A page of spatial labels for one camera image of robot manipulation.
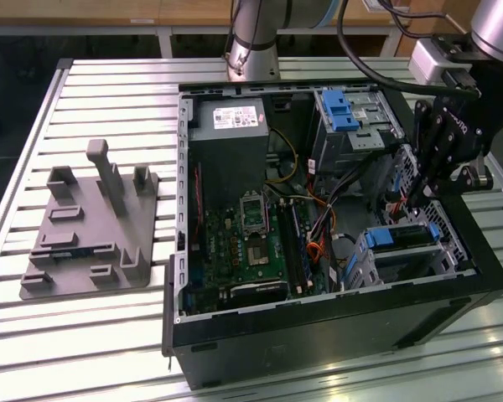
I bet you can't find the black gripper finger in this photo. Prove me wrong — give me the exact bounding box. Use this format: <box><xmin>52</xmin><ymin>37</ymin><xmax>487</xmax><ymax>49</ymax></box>
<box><xmin>406</xmin><ymin>100</ymin><xmax>458</xmax><ymax>209</ymax></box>
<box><xmin>423</xmin><ymin>165</ymin><xmax>494</xmax><ymax>200</ymax></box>

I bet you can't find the red black disk wire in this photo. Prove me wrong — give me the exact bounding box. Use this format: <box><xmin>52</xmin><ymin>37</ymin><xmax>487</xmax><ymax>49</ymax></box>
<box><xmin>384</xmin><ymin>190</ymin><xmax>410</xmax><ymax>221</ymax></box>

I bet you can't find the metal disk bay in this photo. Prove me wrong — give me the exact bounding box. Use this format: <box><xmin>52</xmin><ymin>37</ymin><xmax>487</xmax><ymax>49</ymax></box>
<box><xmin>343</xmin><ymin>142</ymin><xmax>477</xmax><ymax>292</ymax></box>

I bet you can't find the black RAM slot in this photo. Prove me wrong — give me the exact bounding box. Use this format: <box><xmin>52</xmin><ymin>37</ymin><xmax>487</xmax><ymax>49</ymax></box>
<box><xmin>291</xmin><ymin>200</ymin><xmax>312</xmax><ymax>291</ymax></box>
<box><xmin>276</xmin><ymin>199</ymin><xmax>298</xmax><ymax>294</ymax></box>

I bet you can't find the grey metal drive cage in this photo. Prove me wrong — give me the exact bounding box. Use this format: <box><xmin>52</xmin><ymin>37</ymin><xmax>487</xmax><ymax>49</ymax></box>
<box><xmin>312</xmin><ymin>87</ymin><xmax>406</xmax><ymax>177</ymax></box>

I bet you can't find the brown wooden cabinet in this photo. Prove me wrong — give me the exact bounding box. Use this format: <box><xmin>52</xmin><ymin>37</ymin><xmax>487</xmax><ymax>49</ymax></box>
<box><xmin>396</xmin><ymin>16</ymin><xmax>466</xmax><ymax>58</ymax></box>

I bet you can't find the blue plastic drive latch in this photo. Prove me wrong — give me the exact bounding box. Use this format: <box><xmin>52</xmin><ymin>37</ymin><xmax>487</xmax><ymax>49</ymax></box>
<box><xmin>323</xmin><ymin>90</ymin><xmax>360</xmax><ymax>131</ymax></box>

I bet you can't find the CPU socket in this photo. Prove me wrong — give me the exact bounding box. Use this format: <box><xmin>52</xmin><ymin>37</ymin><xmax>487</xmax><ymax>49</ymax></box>
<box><xmin>239</xmin><ymin>190</ymin><xmax>270</xmax><ymax>238</ymax></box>

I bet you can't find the square chipset heatsink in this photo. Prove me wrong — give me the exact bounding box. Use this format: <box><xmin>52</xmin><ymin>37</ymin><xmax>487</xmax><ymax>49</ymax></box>
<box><xmin>245</xmin><ymin>240</ymin><xmax>270</xmax><ymax>267</ymax></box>

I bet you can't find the black power supply unit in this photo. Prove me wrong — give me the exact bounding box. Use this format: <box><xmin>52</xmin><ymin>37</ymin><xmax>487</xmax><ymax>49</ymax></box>
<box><xmin>187</xmin><ymin>98</ymin><xmax>271</xmax><ymax>210</ymax></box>

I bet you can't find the black open PC case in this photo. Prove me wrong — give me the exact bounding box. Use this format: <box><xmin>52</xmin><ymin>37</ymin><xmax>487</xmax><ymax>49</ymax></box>
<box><xmin>162</xmin><ymin>76</ymin><xmax>503</xmax><ymax>390</ymax></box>

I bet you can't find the black graphics card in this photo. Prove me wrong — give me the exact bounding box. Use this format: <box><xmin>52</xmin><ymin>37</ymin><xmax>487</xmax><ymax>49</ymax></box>
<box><xmin>229</xmin><ymin>279</ymin><xmax>289</xmax><ymax>302</ymax></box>

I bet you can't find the green motherboard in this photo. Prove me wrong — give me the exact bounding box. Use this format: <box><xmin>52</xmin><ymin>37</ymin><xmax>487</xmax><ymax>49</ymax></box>
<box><xmin>188</xmin><ymin>188</ymin><xmax>332</xmax><ymax>313</ymax></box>

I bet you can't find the wooden workbench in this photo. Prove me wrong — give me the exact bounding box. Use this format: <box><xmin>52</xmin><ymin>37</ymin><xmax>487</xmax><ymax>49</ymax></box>
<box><xmin>0</xmin><ymin>0</ymin><xmax>412</xmax><ymax>58</ymax></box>

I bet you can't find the grey parts rack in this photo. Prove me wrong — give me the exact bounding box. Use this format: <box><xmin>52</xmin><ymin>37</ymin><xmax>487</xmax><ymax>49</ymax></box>
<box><xmin>18</xmin><ymin>138</ymin><xmax>160</xmax><ymax>302</ymax></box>

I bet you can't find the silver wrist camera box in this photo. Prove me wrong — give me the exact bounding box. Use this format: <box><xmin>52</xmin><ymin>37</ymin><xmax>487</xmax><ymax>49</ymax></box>
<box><xmin>408</xmin><ymin>39</ymin><xmax>452</xmax><ymax>87</ymax></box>

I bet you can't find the black wire bundle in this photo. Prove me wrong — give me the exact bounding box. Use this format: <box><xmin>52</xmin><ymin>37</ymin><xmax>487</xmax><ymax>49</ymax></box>
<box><xmin>309</xmin><ymin>152</ymin><xmax>389</xmax><ymax>240</ymax></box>

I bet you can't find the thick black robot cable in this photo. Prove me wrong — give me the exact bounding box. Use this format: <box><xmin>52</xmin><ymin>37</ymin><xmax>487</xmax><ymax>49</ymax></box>
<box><xmin>337</xmin><ymin>0</ymin><xmax>449</xmax><ymax>100</ymax></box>

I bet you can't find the yellow wire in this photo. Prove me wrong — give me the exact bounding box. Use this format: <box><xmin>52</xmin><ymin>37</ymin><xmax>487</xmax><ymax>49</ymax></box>
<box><xmin>266</xmin><ymin>127</ymin><xmax>298</xmax><ymax>185</ymax></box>

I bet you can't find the orange coiled wire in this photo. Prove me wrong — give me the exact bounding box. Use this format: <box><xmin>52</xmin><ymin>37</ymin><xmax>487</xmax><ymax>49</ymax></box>
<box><xmin>306</xmin><ymin>239</ymin><xmax>333</xmax><ymax>269</ymax></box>

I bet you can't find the thin red cable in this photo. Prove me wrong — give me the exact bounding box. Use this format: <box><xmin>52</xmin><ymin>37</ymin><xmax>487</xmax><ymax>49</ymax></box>
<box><xmin>194</xmin><ymin>161</ymin><xmax>205</xmax><ymax>248</ymax></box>

